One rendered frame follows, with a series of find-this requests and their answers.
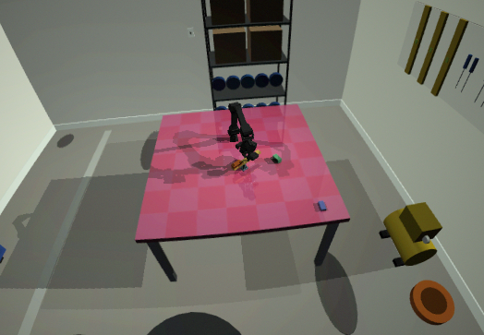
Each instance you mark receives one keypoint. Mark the small green block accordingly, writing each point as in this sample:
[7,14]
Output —
[277,158]

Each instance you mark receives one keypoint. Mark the blue rectangular block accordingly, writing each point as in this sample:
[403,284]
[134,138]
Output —
[322,206]

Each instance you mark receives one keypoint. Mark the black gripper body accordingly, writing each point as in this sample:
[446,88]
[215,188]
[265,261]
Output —
[252,155]

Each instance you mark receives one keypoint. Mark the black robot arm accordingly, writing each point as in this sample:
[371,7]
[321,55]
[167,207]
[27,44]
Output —
[245,130]

